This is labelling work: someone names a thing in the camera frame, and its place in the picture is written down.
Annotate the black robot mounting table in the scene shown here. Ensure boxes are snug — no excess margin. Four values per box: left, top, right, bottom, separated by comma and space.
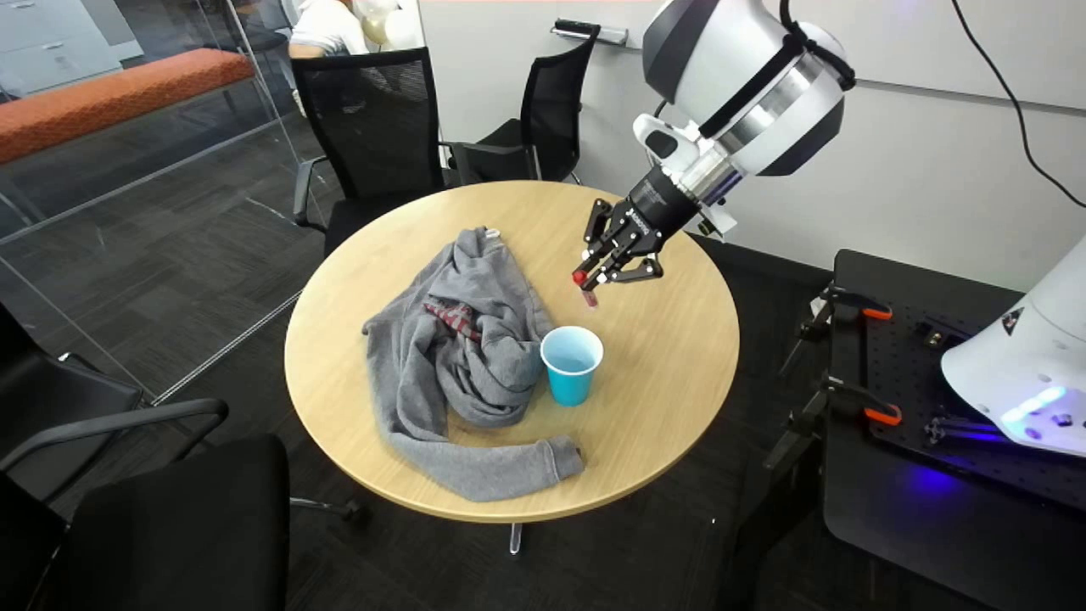
724, 247, 1086, 611

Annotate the blue plastic cup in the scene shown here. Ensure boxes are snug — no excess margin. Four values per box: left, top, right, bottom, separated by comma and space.
537, 323, 609, 409

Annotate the grey sweatshirt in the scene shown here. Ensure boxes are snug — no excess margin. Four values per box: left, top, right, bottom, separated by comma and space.
359, 225, 586, 505

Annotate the white wrist camera mount plate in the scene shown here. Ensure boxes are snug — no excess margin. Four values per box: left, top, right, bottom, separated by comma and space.
689, 201, 740, 242

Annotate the orange upholstered bench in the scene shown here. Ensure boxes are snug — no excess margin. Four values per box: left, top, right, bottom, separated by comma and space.
0, 45, 260, 169

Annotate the black armchair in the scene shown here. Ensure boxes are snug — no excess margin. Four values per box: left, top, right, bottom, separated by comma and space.
446, 23, 604, 185

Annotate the red marker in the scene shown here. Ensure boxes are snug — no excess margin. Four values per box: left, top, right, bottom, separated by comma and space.
566, 264, 604, 308

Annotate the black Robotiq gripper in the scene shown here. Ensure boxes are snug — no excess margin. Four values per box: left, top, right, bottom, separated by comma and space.
577, 166, 697, 284

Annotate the black mesh office chair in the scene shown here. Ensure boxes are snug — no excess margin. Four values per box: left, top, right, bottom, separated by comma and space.
287, 45, 449, 258
0, 394, 371, 611

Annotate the black whiteboard eraser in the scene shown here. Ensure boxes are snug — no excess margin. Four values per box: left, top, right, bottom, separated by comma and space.
550, 17, 609, 40

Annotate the orange-handled black clamp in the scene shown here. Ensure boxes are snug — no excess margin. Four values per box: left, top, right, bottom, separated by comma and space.
784, 373, 911, 441
806, 280, 901, 346

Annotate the white rounded background object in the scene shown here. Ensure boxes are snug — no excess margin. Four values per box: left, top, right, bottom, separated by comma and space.
358, 0, 425, 53

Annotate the small black mounting bracket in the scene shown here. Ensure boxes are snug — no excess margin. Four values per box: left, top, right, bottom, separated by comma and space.
912, 320, 966, 357

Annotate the thin black hanging cable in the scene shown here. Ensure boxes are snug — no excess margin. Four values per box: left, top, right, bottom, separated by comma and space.
946, 0, 1086, 213

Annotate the black plastic chair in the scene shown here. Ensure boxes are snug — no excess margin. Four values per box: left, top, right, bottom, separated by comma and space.
0, 301, 156, 456

